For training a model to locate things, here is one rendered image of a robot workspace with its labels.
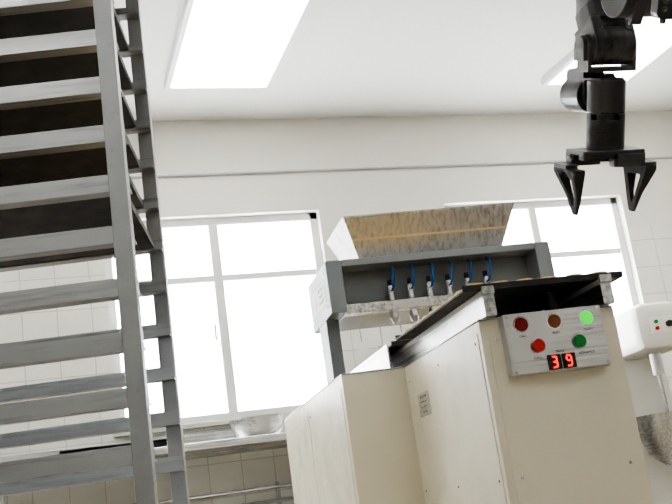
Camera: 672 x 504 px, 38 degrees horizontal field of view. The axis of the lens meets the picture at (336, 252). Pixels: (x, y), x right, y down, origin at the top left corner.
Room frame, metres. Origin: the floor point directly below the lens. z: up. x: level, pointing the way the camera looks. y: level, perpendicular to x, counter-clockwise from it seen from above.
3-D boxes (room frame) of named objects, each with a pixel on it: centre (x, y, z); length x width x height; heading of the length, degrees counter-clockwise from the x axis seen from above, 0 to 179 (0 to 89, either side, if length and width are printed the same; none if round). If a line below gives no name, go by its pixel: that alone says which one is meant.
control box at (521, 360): (2.24, -0.47, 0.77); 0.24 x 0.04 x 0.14; 102
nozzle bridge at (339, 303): (3.09, -0.28, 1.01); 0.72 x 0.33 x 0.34; 102
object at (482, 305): (3.16, -0.11, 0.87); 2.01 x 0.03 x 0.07; 12
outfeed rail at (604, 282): (3.23, -0.40, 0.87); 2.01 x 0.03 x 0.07; 12
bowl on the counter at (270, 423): (5.66, 0.58, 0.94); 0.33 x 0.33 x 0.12
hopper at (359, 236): (3.09, -0.28, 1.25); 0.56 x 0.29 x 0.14; 102
